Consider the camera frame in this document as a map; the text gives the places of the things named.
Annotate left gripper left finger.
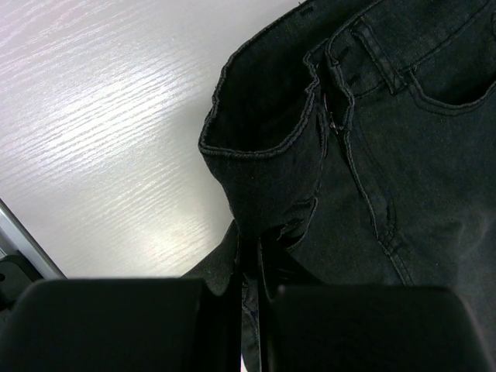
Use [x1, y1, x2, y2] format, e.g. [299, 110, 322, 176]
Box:
[1, 278, 241, 371]

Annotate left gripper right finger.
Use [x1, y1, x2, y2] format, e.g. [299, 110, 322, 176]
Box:
[257, 239, 495, 371]

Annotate black trousers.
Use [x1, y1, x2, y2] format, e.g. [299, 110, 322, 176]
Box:
[193, 1, 495, 371]

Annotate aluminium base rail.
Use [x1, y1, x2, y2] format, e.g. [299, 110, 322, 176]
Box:
[1, 201, 66, 279]

